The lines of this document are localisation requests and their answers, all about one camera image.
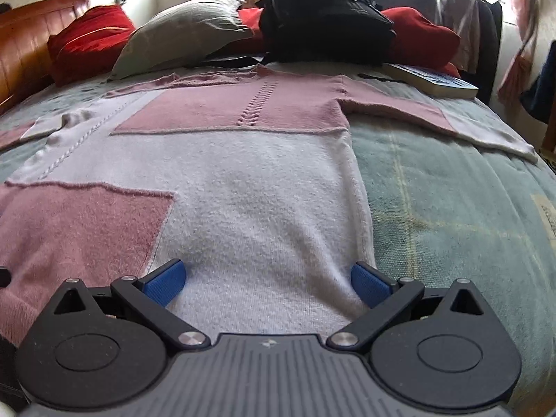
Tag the clothes rack with hanging clothes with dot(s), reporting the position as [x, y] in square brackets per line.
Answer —
[469, 30]

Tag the grey pillow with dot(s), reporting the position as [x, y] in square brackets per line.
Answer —
[182, 34]

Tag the black backpack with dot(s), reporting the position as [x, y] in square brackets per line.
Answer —
[321, 13]

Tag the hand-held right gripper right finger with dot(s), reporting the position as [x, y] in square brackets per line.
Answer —
[369, 286]

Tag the wooden headboard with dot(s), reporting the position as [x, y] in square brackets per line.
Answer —
[26, 47]

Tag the dark cloth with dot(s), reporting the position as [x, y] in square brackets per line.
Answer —
[3, 7]

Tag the red blanket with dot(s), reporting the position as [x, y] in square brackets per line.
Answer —
[425, 39]

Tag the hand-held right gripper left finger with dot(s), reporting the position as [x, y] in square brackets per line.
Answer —
[167, 284]

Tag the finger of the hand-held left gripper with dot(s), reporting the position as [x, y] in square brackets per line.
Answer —
[5, 278]

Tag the pink and white sweater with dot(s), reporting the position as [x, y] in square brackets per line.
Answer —
[260, 191]

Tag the paperback book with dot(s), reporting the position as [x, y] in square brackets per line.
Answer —
[434, 81]

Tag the red pillow with piping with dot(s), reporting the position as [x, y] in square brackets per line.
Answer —
[87, 43]

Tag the green plaid blanket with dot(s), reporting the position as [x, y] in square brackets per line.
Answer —
[434, 182]

